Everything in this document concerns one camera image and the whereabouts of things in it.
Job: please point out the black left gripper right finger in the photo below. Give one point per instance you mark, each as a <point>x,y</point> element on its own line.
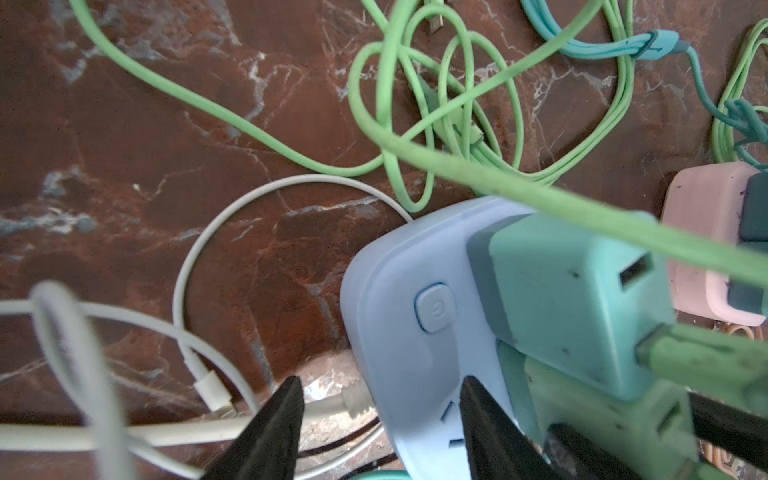
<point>496,448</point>

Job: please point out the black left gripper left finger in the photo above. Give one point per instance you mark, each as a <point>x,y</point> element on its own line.
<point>268,446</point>

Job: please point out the blue power strip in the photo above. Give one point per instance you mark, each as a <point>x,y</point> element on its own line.
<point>416,325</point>

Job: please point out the green charger on blue strip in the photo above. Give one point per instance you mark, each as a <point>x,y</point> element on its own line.
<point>653,436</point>

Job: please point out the mint charger on blue strip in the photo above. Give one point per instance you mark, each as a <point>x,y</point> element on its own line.
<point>571,299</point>

